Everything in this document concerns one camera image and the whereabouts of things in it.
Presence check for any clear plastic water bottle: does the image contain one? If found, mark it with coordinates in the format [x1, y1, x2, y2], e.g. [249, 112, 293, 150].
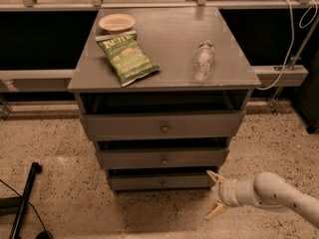
[192, 40, 215, 82]

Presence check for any grey wooden drawer cabinet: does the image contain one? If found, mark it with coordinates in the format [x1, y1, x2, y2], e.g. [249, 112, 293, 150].
[69, 7, 260, 180]

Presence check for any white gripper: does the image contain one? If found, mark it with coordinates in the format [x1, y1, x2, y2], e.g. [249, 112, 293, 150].
[206, 170, 240, 220]

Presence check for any dark cabinet at right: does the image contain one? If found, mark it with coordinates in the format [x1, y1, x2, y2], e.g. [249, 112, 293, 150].
[294, 51, 319, 133]

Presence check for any white hanging cable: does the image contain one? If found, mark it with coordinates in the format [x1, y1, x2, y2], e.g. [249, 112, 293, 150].
[255, 0, 319, 92]

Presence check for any grey bottom drawer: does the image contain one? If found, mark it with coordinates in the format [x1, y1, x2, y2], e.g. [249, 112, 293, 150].
[108, 173, 214, 191]

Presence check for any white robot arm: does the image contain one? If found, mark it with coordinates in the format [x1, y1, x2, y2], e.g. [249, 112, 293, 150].
[206, 170, 319, 228]

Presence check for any grey top drawer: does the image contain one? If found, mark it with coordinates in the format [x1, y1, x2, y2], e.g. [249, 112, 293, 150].
[81, 112, 244, 141]

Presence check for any grey drawer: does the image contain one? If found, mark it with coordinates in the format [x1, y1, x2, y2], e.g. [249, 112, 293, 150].
[81, 112, 244, 141]
[108, 173, 214, 191]
[97, 147, 229, 169]

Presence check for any metal railing frame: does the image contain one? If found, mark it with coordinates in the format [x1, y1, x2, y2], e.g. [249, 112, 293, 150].
[1, 0, 318, 116]

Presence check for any green chip bag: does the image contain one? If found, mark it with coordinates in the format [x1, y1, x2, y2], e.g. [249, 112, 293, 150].
[95, 30, 160, 87]

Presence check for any grey middle drawer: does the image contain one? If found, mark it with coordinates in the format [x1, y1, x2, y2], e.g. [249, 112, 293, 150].
[97, 147, 229, 169]

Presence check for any black metal stand leg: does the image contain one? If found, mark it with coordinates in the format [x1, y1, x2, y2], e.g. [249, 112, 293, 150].
[0, 162, 42, 239]

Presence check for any black floor cable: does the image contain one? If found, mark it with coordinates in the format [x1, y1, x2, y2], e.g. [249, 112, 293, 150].
[0, 178, 54, 239]

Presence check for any beige paper bowl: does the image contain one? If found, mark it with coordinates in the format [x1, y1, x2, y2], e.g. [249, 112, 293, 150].
[99, 14, 136, 32]

